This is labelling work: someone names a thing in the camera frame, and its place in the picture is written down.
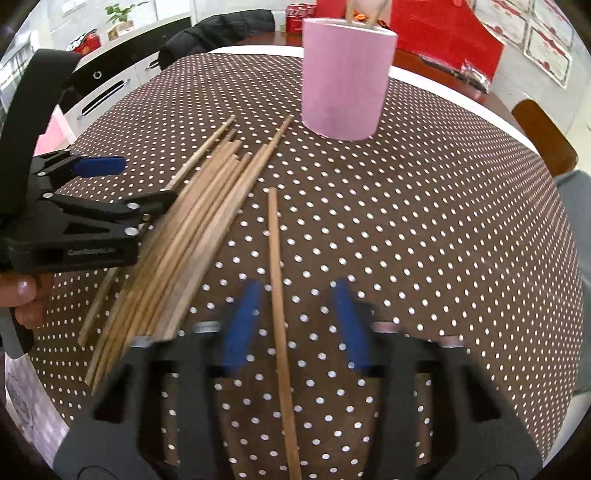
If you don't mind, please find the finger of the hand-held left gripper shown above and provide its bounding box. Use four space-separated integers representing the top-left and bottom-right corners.
44 188 178 236
30 150 127 185

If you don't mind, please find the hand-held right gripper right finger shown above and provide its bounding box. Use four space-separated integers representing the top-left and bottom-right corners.
330 278 543 480

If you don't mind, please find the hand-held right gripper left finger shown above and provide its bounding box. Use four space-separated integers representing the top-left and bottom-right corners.
53 279 264 480

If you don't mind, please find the bunch of wooden chopsticks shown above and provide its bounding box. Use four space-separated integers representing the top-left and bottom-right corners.
78 115 294 395

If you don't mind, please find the pink paper cup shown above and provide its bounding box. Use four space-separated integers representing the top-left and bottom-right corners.
301 17 398 141

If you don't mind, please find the person's left hand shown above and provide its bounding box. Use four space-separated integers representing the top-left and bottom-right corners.
0 272 55 328

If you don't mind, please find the pink box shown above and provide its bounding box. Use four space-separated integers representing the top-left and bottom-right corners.
34 113 77 155

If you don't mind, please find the black and white cabinet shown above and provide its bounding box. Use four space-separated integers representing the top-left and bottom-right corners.
46 16 192 116

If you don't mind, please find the brown polka dot tablecloth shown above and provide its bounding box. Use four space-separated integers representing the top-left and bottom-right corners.
34 51 585 467

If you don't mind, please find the green potted plant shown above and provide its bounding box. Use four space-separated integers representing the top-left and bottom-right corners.
105 0 148 41

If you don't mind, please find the black jacket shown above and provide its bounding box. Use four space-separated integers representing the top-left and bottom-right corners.
159 9 277 70

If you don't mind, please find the printed packet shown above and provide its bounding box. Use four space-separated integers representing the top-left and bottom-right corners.
4 355 70 448

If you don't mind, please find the pack of red soda cans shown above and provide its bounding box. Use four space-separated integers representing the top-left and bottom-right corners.
285 2 319 33

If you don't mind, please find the wooden chair back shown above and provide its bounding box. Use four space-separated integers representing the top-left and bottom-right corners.
510 98 579 178

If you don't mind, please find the red gift bag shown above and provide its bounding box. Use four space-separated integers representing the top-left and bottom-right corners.
316 0 505 81

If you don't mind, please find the group of wall certificates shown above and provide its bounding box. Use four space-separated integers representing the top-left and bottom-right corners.
475 0 575 88

